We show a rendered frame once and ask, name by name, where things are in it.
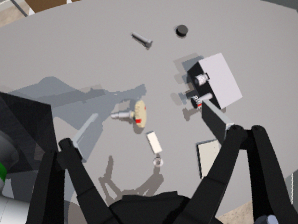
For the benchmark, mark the grey metal bolt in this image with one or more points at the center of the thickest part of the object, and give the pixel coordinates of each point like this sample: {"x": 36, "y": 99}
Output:
{"x": 143, "y": 39}

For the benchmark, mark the camshaft with tan gear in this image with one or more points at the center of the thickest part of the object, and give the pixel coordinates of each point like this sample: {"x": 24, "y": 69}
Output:
{"x": 139, "y": 114}

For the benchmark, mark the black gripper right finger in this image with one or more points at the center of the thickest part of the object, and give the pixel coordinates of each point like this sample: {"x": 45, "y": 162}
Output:
{"x": 270, "y": 198}

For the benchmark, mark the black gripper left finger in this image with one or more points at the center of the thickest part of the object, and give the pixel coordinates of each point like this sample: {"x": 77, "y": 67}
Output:
{"x": 47, "y": 201}

